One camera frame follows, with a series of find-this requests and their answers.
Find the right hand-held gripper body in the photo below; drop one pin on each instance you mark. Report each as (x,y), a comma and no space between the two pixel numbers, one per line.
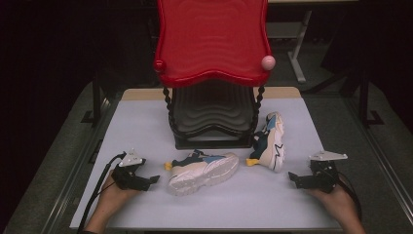
(319,180)

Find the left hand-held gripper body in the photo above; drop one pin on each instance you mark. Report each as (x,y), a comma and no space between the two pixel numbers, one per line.
(130,180)

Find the white and blue sneaker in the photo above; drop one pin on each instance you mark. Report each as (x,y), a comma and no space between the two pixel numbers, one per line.
(201,174)
(272,146)

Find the red and black shoe rack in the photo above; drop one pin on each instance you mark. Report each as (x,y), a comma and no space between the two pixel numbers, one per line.
(212,42)

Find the person's left hand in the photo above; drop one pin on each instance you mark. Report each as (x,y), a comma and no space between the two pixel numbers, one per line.
(115,198)

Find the person's right hand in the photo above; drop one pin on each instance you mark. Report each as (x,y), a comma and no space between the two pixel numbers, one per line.
(339,201)

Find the pale table mat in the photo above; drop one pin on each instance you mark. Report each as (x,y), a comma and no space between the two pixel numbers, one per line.
(146,130)

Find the white metal desk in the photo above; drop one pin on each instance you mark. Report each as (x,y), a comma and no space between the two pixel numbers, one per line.
(297,55)

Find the metal table rail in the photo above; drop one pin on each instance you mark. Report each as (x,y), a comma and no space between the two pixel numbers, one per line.
(380,156)
(81,169)

